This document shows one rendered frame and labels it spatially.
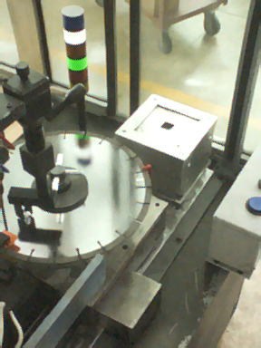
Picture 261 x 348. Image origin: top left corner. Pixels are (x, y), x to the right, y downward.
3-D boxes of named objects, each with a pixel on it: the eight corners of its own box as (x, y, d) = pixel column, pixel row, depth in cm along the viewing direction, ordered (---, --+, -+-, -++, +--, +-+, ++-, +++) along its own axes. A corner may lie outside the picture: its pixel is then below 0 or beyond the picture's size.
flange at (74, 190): (100, 188, 100) (100, 178, 99) (56, 219, 95) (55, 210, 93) (62, 161, 105) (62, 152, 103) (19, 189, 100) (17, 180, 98)
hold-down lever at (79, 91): (57, 87, 81) (55, 72, 79) (89, 99, 79) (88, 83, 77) (25, 113, 77) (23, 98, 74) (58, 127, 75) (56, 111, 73)
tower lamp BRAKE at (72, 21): (71, 17, 109) (69, 3, 107) (89, 24, 108) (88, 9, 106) (58, 26, 107) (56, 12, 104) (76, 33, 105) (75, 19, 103)
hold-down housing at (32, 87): (42, 155, 88) (25, 50, 74) (62, 167, 86) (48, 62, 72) (17, 172, 85) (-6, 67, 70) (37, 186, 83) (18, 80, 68)
